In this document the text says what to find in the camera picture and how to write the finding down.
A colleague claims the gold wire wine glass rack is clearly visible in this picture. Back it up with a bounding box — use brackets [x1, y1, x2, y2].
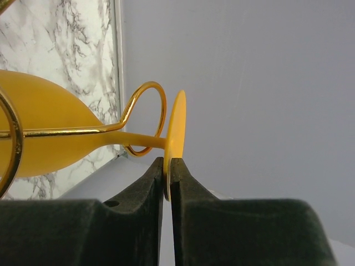
[1, 1, 166, 199]

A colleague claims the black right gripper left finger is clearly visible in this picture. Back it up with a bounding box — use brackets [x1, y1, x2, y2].
[1, 157, 163, 265]

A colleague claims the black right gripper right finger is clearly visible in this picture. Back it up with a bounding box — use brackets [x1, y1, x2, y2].
[170, 158, 337, 265]

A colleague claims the yellow plastic wine glass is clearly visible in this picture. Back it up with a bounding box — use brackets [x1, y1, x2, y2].
[1, 70, 186, 200]

